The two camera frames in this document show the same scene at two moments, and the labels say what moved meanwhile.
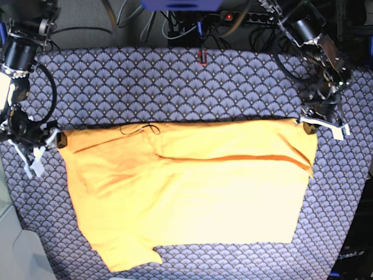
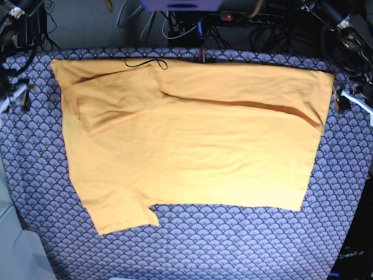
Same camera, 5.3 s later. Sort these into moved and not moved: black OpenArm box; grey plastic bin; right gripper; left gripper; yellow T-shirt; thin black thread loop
Moved: left gripper; yellow T-shirt; thin black thread loop; right gripper
Not moved: black OpenArm box; grey plastic bin
